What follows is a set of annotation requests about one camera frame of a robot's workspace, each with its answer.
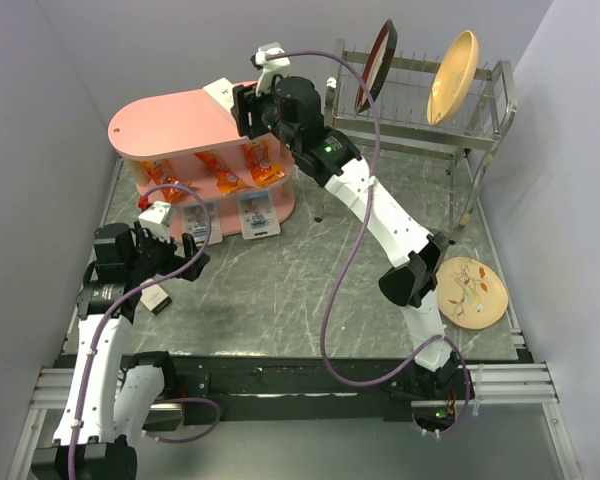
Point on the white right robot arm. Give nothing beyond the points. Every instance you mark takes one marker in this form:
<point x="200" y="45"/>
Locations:
<point x="291" y="112"/>

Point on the yellow plate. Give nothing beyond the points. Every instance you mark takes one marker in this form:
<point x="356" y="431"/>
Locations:
<point x="453" y="78"/>

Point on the beige flat plate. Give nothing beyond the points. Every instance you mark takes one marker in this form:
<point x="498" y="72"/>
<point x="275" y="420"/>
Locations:
<point x="470" y="294"/>

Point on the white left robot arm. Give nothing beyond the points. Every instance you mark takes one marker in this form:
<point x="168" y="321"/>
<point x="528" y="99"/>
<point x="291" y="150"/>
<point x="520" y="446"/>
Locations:
<point x="108" y="403"/>

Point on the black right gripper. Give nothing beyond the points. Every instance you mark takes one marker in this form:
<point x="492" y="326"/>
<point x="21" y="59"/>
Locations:
<point x="246" y="101"/>

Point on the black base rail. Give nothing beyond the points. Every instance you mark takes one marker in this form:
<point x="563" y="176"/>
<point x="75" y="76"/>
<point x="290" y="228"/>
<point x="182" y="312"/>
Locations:
<point x="201" y="389"/>

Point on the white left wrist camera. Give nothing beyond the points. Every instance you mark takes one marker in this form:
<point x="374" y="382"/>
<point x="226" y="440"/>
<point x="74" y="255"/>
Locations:
<point x="157" y="219"/>

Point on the white black slim box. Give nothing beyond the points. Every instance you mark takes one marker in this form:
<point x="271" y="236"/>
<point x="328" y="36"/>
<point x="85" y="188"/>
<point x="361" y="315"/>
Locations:
<point x="220" y="93"/>
<point x="155" y="299"/>

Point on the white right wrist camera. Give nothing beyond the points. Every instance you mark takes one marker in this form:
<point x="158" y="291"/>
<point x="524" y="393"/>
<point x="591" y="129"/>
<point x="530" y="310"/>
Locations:
<point x="269" y="61"/>

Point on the dark red plate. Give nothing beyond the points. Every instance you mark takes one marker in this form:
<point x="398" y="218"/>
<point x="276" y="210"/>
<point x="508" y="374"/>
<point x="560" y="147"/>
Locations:
<point x="377" y="66"/>

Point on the orange razor pack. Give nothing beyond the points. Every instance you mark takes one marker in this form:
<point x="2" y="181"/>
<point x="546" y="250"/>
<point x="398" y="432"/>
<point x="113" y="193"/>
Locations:
<point x="162" y="172"/>
<point x="227" y="181"/>
<point x="264" y="171"/>

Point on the metal dish rack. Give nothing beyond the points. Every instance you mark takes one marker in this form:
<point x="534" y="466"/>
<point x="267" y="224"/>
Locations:
<point x="479" y="126"/>

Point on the blue boxed razor pack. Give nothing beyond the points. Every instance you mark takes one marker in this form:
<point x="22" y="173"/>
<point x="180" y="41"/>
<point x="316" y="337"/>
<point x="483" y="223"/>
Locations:
<point x="194" y="222"/>
<point x="258" y="216"/>

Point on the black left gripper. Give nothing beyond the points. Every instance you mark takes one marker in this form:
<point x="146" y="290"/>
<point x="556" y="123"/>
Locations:
<point x="174" y="261"/>

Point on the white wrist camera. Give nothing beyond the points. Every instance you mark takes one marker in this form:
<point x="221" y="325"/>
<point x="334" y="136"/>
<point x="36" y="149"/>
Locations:
<point x="157" y="219"/>
<point x="269" y="61"/>

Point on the pink three-tier shelf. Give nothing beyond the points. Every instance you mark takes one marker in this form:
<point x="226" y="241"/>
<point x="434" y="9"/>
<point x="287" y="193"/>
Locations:
<point x="175" y="127"/>

